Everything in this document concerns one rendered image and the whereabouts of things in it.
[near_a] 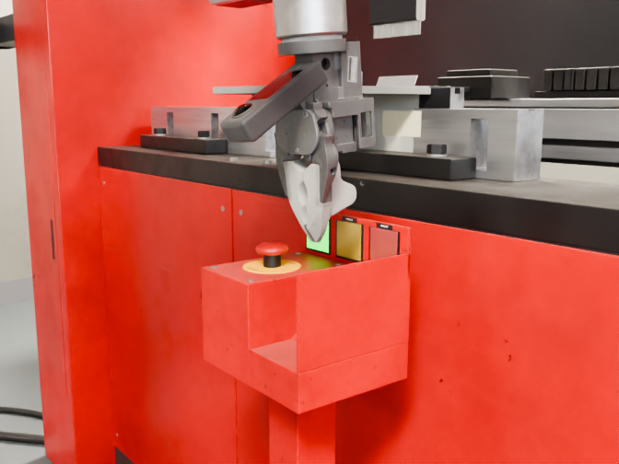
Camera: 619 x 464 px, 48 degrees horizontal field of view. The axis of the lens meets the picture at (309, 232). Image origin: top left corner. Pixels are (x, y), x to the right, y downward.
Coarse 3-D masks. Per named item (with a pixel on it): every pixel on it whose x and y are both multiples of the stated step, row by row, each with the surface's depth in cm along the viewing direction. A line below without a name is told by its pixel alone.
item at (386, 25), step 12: (372, 0) 111; (384, 0) 109; (396, 0) 107; (408, 0) 105; (420, 0) 104; (372, 12) 111; (384, 12) 109; (396, 12) 107; (408, 12) 105; (420, 12) 105; (372, 24) 112; (384, 24) 110; (396, 24) 109; (408, 24) 107; (420, 24) 105; (384, 36) 111; (396, 36) 109
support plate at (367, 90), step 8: (216, 88) 99; (224, 88) 98; (232, 88) 96; (240, 88) 95; (248, 88) 93; (256, 88) 92; (368, 88) 95; (376, 88) 96; (384, 88) 97; (392, 88) 98; (400, 88) 99; (408, 88) 100; (416, 88) 101; (424, 88) 102
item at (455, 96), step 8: (432, 88) 103; (440, 88) 102; (448, 88) 101; (456, 88) 102; (424, 96) 104; (432, 96) 103; (440, 96) 102; (448, 96) 101; (456, 96) 101; (424, 104) 104; (432, 104) 103; (440, 104) 102; (448, 104) 101; (456, 104) 101
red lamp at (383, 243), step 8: (376, 232) 82; (384, 232) 81; (392, 232) 80; (376, 240) 82; (384, 240) 81; (392, 240) 80; (376, 248) 83; (384, 248) 81; (392, 248) 80; (376, 256) 83; (384, 256) 82
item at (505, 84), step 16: (448, 80) 124; (464, 80) 121; (480, 80) 118; (496, 80) 117; (512, 80) 120; (528, 80) 123; (464, 96) 121; (480, 96) 119; (496, 96) 118; (512, 96) 121; (528, 96) 124
